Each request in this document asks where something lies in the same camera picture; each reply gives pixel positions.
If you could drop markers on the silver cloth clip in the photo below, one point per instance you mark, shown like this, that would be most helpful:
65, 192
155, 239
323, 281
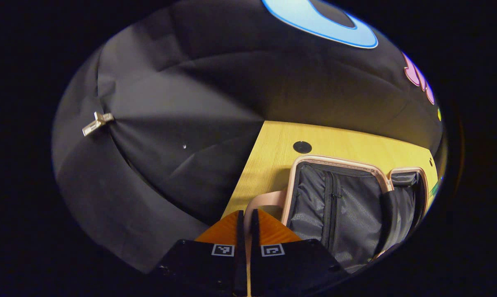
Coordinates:
92, 127

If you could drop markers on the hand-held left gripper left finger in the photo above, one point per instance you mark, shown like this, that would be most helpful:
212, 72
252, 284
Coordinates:
240, 231

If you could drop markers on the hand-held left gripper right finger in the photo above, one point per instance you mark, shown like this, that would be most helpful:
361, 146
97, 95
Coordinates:
254, 231

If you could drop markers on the black backdrop cloth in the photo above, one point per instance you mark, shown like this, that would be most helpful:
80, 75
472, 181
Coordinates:
170, 82

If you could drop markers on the pink suitcase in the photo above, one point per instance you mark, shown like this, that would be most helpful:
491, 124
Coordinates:
314, 206

